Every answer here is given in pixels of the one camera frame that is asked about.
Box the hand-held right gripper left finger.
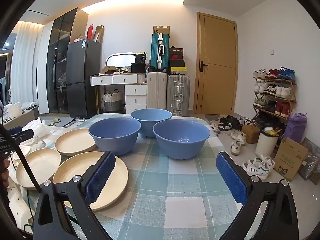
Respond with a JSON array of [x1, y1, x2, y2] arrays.
[[32, 151, 116, 240]]

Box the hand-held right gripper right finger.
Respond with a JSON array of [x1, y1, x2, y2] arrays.
[[216, 152, 299, 240]]

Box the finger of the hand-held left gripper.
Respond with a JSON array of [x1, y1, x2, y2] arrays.
[[6, 127, 34, 143]]

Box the cream round plate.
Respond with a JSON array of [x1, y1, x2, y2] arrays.
[[54, 127, 98, 157], [52, 151, 129, 212]]

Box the stack of cream plates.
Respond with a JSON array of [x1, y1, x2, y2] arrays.
[[15, 148, 62, 190]]

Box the blue plastic bowl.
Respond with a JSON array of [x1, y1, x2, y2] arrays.
[[130, 108, 173, 138], [152, 119, 211, 160], [89, 117, 142, 156]]

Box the small cream bowls stack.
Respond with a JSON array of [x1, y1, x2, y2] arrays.
[[11, 146, 33, 167]]

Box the person's left hand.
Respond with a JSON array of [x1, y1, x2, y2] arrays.
[[0, 154, 10, 188]]

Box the clear plastic bag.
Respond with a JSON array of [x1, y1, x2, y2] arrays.
[[22, 122, 54, 140]]

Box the clear acrylic holder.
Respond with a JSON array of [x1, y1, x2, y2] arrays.
[[32, 135, 47, 149]]

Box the scattered assorted sneakers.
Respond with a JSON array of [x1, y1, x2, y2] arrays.
[[208, 115, 276, 181]]

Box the small brown cardboard box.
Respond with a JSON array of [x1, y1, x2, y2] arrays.
[[241, 124, 261, 144]]

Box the white trash bin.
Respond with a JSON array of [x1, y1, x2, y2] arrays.
[[255, 127, 280, 158]]

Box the black white patterned rug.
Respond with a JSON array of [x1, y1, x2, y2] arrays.
[[61, 116, 94, 128]]

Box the cat print cardboard box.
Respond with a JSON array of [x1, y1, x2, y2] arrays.
[[273, 137, 309, 183]]

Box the white curtain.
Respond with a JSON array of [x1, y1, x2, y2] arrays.
[[10, 21, 46, 105]]

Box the woven grey white basket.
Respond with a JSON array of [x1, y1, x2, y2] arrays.
[[102, 89, 123, 113]]

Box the purple bag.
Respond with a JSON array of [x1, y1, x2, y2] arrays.
[[283, 112, 308, 143]]

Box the dark grey fridge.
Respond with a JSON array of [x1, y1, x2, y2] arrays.
[[66, 39, 102, 119]]

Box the patterned plastic bag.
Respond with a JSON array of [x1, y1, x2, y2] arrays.
[[297, 140, 320, 186]]

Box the white dressing table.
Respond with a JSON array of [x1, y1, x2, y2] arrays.
[[90, 73, 148, 114]]

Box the shoe rack with shoes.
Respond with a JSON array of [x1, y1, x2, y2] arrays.
[[252, 66, 297, 130]]

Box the silver suitcase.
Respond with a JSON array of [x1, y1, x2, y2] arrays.
[[166, 74, 191, 117]]

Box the white suitcase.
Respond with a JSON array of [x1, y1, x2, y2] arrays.
[[146, 71, 168, 109]]

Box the wooden shoe rack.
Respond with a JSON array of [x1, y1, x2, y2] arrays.
[[252, 76, 298, 131]]

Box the tan wooden door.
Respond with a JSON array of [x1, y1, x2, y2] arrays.
[[196, 12, 238, 116]]

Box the white framed mirror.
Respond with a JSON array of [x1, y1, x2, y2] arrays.
[[105, 52, 136, 68]]

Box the flat cardboard box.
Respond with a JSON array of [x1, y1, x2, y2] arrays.
[[93, 25, 105, 44]]

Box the black red shoe box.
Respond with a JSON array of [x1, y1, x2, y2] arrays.
[[169, 46, 184, 60]]

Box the teal suitcase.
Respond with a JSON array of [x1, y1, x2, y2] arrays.
[[150, 33, 171, 72]]

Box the black cable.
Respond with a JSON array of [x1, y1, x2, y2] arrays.
[[0, 125, 42, 194]]

